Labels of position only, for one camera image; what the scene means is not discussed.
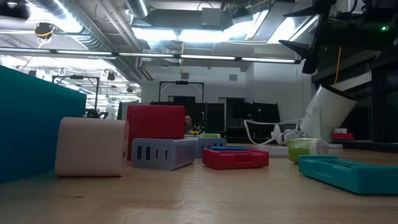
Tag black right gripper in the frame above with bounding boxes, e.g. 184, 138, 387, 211
278, 0, 338, 75

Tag green and white plug charger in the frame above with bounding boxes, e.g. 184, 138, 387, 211
287, 138, 330, 164

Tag white card case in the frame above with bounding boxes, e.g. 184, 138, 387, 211
255, 144, 290, 157

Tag red card case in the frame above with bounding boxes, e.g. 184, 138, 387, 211
201, 147, 271, 170

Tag light blue plug charger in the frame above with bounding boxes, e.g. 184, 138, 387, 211
190, 137, 228, 159

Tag red plug charger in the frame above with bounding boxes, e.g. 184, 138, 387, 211
126, 104, 187, 162

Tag lavender grey USB charger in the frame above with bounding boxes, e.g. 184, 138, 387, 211
131, 138, 197, 172

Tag pink plug charger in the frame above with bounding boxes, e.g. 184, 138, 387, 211
55, 116, 130, 179

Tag long ceiling light bar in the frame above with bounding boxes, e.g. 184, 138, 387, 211
0, 46, 302, 65

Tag black background cabinets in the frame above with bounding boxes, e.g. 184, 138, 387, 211
150, 95, 281, 139

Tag red background box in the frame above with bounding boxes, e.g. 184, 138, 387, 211
330, 132, 355, 141

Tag person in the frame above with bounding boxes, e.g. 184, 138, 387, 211
184, 114, 200, 133

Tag teal card case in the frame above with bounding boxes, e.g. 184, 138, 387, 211
298, 154, 398, 196

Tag teal tray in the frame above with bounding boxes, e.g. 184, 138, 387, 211
0, 64, 88, 184

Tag yellow cable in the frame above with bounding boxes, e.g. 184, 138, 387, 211
334, 46, 342, 85

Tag white lamp cable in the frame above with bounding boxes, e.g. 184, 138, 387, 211
243, 118, 305, 146

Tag black gantry frame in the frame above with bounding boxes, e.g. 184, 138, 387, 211
158, 80, 205, 103

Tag silver ceiling duct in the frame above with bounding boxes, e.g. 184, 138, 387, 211
27, 0, 114, 52

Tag yellow ceiling cord reel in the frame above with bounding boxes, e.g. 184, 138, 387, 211
33, 21, 57, 40

